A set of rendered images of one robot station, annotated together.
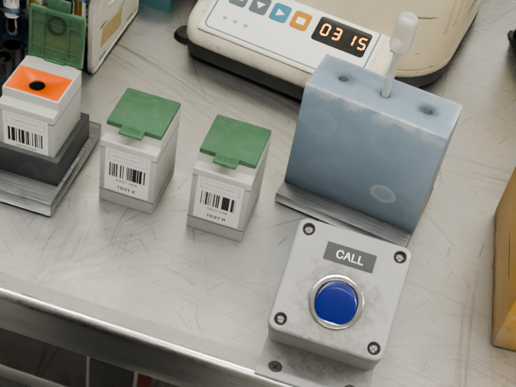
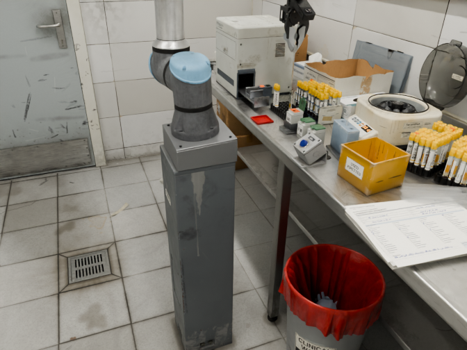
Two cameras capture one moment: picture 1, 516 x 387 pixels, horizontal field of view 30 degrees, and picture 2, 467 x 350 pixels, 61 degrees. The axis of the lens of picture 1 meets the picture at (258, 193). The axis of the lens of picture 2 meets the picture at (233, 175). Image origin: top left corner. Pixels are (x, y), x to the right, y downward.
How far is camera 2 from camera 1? 0.99 m
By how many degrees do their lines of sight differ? 49
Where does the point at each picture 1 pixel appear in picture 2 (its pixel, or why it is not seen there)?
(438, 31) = (387, 132)
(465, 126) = not seen: hidden behind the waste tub
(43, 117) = (290, 114)
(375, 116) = (340, 126)
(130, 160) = (300, 126)
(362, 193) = (338, 147)
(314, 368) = (300, 161)
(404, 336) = (322, 167)
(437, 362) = (322, 171)
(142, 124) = (305, 120)
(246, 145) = (317, 127)
